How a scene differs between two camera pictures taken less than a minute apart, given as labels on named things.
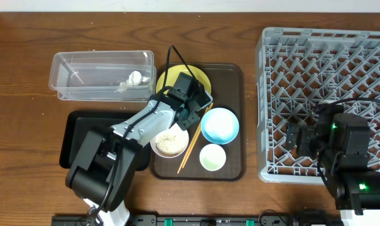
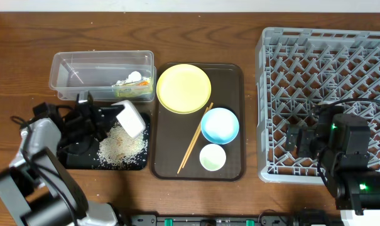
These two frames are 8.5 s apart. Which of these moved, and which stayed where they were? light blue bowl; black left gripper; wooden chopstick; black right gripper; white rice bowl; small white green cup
Moved: black left gripper; white rice bowl
Stayed: black right gripper; wooden chopstick; light blue bowl; small white green cup
